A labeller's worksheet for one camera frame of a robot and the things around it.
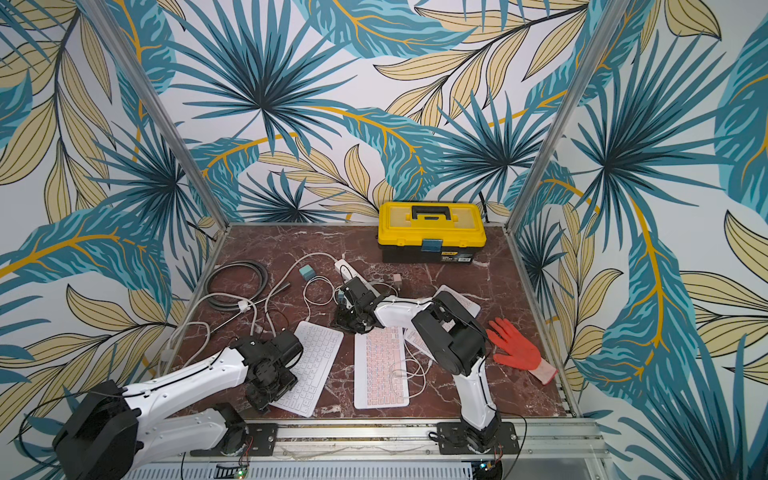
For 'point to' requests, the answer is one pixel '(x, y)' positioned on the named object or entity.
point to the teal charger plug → (307, 272)
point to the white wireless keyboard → (319, 346)
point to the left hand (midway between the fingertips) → (285, 400)
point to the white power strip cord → (328, 257)
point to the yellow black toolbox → (431, 232)
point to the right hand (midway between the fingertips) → (331, 325)
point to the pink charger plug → (397, 280)
